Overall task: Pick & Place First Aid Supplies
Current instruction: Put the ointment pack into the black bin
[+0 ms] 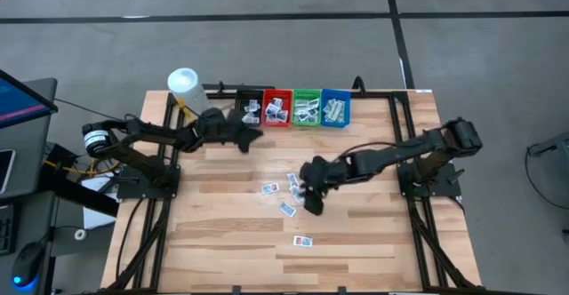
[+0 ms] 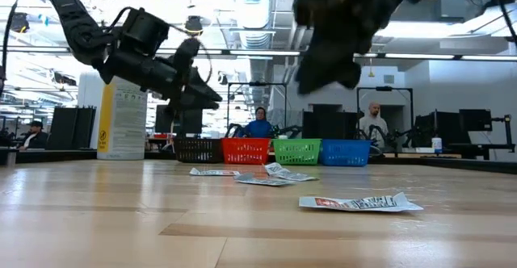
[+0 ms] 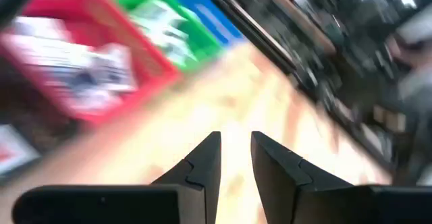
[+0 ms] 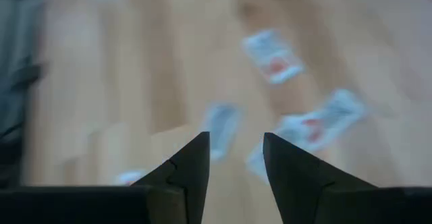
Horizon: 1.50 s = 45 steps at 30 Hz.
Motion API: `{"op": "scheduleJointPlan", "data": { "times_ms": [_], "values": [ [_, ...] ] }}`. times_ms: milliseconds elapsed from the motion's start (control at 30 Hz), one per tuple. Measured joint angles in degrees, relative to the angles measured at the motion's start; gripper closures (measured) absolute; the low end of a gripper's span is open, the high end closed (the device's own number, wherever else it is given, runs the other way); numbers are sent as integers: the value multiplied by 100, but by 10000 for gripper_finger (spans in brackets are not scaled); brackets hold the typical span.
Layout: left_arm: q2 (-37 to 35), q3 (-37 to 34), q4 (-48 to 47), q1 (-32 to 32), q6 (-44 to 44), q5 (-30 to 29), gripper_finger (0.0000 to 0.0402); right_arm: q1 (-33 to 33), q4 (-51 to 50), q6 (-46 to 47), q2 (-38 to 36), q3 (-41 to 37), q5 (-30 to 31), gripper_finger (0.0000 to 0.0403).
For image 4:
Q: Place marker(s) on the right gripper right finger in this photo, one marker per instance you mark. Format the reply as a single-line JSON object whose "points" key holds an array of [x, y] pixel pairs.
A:
{"points": [[293, 176]]}

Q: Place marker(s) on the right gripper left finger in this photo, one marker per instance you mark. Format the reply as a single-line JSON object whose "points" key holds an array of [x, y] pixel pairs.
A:
{"points": [[189, 170]]}

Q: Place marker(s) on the white packet with red print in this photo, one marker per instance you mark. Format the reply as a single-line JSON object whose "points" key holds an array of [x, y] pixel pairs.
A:
{"points": [[324, 119], [130, 177], [273, 58]]}

